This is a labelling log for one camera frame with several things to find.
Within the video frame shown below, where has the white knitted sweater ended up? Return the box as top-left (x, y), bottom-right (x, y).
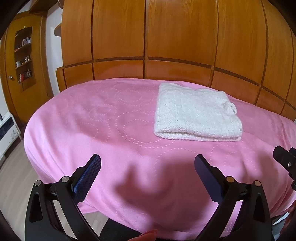
top-left (154, 83), bottom-right (243, 142)

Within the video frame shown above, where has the person's hand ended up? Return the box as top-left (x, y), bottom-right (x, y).
top-left (128, 230), bottom-right (157, 241)

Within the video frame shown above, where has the pink bedspread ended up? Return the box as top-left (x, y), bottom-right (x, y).
top-left (23, 78), bottom-right (295, 240)

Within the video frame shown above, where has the wooden shelf cabinet door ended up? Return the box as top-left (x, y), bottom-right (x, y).
top-left (1, 11), bottom-right (53, 126)

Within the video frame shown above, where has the wooden wardrobe wall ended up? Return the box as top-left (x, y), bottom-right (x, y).
top-left (56, 1), bottom-right (295, 120)

